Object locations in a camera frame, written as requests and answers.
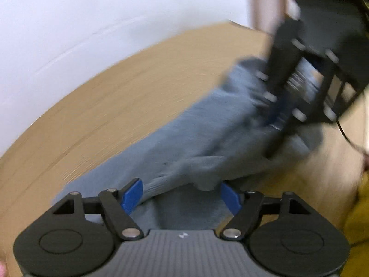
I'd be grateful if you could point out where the black cable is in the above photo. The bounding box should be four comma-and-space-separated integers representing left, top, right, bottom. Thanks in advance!
335, 119, 369, 155

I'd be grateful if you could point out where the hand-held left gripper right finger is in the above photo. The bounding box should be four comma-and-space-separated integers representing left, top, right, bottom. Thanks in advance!
220, 181, 313, 241

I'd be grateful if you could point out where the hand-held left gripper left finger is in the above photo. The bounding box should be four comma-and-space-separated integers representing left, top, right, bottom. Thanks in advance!
52, 178, 144, 241

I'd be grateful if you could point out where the grey-blue garment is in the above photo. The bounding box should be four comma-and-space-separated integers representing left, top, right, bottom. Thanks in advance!
52, 56, 325, 231

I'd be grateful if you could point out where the light wooden post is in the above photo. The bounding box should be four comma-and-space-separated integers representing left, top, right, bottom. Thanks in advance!
249, 0, 290, 33

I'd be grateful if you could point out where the person's yellow clothing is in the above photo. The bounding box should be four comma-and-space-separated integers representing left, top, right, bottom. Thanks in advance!
340, 179, 369, 277

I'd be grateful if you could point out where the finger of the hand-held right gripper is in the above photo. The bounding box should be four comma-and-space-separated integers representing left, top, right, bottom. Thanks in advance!
257, 20, 307, 159
292, 48, 367, 124

